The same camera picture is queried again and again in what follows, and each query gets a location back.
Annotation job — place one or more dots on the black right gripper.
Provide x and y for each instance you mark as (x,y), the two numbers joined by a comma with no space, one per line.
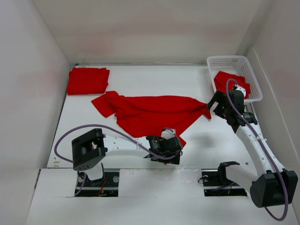
(216,98)

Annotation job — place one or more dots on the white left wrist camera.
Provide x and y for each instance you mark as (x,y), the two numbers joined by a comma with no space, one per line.
(168,133)

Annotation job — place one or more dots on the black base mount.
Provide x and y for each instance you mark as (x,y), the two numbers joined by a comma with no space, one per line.
(216,183)
(108,186)

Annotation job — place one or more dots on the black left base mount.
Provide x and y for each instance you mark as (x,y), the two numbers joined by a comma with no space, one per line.
(108,186)

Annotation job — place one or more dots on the red t-shirts in basket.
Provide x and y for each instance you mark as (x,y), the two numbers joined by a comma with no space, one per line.
(222,77)

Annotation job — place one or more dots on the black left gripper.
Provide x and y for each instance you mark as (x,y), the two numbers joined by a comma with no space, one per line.
(173,161)

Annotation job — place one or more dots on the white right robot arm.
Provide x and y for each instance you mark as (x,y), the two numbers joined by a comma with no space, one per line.
(271,184)

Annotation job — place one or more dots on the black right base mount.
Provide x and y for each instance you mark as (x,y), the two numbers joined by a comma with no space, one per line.
(216,183)

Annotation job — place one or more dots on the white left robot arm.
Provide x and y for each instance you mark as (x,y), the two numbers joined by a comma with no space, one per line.
(89,149)

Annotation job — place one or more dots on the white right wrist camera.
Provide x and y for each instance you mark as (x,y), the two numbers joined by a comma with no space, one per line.
(240,88)

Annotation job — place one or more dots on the white plastic basket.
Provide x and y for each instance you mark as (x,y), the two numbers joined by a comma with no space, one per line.
(236,65)

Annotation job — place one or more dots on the folded red t-shirt stack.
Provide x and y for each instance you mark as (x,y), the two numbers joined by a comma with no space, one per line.
(87,81)

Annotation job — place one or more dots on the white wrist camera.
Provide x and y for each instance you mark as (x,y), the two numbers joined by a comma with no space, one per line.
(240,88)
(168,133)

